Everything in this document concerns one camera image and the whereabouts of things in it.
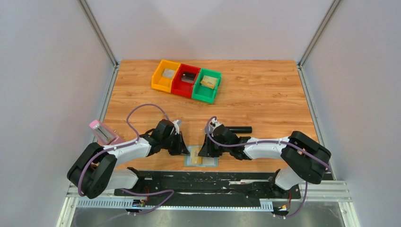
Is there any black VIP card stack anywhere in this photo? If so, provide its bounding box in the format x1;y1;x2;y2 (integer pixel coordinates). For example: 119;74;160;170
181;71;196;84

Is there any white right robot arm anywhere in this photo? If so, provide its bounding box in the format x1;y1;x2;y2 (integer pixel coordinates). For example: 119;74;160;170
198;122;331;190

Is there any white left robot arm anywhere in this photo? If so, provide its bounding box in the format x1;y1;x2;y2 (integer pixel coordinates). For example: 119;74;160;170
67;119;189;199

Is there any yellow plastic bin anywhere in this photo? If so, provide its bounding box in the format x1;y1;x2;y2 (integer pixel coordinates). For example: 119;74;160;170
151;60;181;93

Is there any teal card holder wallet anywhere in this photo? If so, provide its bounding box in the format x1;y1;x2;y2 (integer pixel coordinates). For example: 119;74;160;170
183;146;218;167

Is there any black handheld microphone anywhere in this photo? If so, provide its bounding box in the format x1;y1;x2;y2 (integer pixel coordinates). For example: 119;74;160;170
226;126;253;134

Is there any red plastic bin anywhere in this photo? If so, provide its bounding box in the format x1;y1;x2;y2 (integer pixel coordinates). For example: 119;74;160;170
171;63;201;98

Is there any pink metronome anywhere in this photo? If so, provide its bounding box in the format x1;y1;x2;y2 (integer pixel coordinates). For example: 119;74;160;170
89;120;125;145

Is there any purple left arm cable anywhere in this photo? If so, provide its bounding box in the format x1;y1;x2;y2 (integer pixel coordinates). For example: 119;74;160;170
77;104;175;217

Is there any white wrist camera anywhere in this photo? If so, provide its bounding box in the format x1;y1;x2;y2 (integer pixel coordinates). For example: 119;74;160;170
205;119;221;134
173;119;182;134

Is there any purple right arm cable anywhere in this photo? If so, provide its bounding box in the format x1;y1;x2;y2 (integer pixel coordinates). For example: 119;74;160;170
205;116;333;219

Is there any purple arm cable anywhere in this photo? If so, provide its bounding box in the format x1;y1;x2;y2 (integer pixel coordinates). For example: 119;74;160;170
77;104;175;217
205;116;333;219

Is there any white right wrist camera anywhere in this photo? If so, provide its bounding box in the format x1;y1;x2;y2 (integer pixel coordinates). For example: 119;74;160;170
205;119;221;134

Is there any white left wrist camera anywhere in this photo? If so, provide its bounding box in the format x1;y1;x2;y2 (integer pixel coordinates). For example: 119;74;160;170
173;119;182;134

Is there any gold VIP card stack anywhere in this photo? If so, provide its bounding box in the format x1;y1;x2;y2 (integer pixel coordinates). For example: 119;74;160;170
200;75;218;89

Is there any silver VIP card stack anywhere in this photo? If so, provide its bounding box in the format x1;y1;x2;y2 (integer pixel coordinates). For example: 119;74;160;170
162;69;176;79

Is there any green plastic bin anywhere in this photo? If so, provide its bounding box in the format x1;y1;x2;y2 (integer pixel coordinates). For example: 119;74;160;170
192;68;222;104

